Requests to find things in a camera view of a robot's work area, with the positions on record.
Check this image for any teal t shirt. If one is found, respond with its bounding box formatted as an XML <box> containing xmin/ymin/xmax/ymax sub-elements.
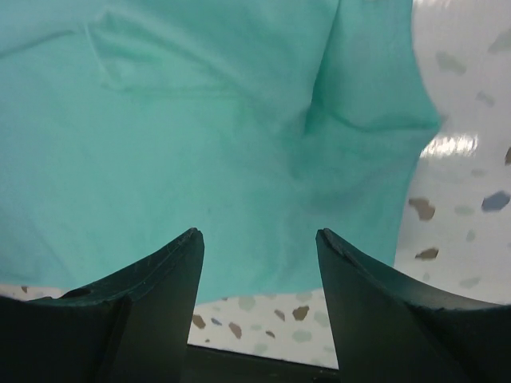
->
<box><xmin>1</xmin><ymin>1</ymin><xmax>439</xmax><ymax>302</ymax></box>

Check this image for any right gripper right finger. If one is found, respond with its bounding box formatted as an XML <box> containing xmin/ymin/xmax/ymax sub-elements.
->
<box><xmin>316</xmin><ymin>229</ymin><xmax>510</xmax><ymax>382</ymax></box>

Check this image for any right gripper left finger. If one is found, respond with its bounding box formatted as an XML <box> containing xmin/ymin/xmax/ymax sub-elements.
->
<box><xmin>1</xmin><ymin>228</ymin><xmax>204</xmax><ymax>382</ymax></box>

